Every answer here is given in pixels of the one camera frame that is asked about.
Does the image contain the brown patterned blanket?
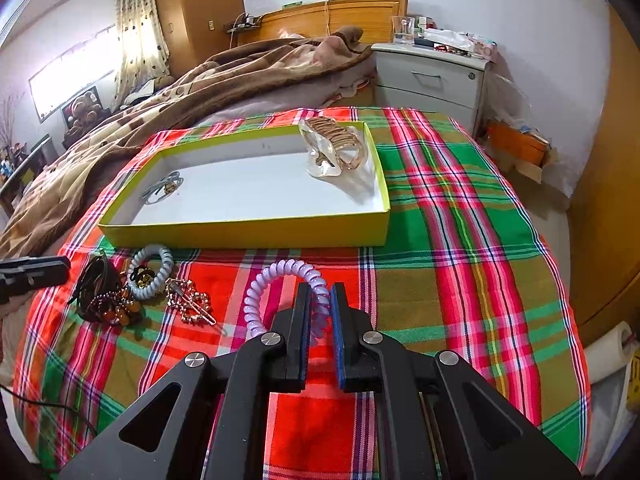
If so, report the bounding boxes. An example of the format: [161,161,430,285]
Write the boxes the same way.
[0,27,376,261]

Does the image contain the black cable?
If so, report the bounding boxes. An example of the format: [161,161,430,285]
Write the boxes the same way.
[0,384,97,437]

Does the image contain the cluttered desk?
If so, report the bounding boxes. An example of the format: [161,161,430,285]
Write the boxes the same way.
[0,134,57,213]

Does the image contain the clear drinking glass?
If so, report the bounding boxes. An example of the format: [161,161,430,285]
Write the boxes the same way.
[392,16,416,45]

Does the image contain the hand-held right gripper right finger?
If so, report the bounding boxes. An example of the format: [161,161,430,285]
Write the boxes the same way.
[330,282,582,480]

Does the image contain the brown teddy bear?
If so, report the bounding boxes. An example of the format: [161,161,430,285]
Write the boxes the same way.
[62,87,104,136]

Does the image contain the purple spiral hair tie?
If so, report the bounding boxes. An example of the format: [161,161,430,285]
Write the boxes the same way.
[244,258,331,346]

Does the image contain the gold and clear hair claw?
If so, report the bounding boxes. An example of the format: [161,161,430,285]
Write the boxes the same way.
[298,116,368,179]

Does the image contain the window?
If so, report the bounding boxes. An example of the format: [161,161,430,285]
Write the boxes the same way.
[28,25,121,123]

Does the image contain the grey hair tie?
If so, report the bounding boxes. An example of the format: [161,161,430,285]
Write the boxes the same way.
[140,171,184,206]

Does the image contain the red green plaid cloth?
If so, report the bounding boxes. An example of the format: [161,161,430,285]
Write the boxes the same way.
[12,106,593,480]

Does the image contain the clutter of small packets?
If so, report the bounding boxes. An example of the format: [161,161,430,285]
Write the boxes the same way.
[415,16,499,62]

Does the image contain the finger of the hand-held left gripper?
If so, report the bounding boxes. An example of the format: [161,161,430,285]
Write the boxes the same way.
[0,255,71,303]

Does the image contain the white paper roll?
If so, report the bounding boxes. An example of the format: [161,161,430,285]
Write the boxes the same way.
[582,321,634,387]

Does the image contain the gold rhinestone hair clip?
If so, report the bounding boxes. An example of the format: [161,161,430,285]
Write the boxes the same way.
[165,277,228,336]

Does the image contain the yellow-green cardboard box tray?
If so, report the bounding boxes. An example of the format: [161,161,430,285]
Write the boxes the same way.
[97,121,392,250]

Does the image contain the orange box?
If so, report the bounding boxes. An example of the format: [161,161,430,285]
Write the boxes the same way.
[487,122,549,167]

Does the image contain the amber bead bracelet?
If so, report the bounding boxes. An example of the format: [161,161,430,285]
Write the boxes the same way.
[82,267,151,327]

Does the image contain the light blue spiral hair tie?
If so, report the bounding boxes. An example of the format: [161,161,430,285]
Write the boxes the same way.
[127,244,176,301]

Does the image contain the power strip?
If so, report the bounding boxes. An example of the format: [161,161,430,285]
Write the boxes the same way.
[223,16,262,32]

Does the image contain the wooden headboard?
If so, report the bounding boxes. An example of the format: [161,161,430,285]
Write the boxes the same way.
[235,0,408,48]

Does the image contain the dried branches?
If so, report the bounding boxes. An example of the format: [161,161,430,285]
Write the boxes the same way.
[0,91,22,152]

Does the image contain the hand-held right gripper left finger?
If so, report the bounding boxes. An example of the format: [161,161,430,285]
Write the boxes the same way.
[60,282,313,480]

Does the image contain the white nightstand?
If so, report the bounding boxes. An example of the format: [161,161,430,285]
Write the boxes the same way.
[371,42,488,136]

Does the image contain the wooden wardrobe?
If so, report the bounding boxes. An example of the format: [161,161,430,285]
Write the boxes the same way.
[150,0,246,81]

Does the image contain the wooden door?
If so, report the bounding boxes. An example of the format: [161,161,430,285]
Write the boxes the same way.
[569,10,640,347]

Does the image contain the black cord bracelet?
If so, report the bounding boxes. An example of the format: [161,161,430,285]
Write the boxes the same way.
[75,255,127,313]

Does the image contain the dotted curtain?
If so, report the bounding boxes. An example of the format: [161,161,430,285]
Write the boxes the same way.
[115,0,173,106]

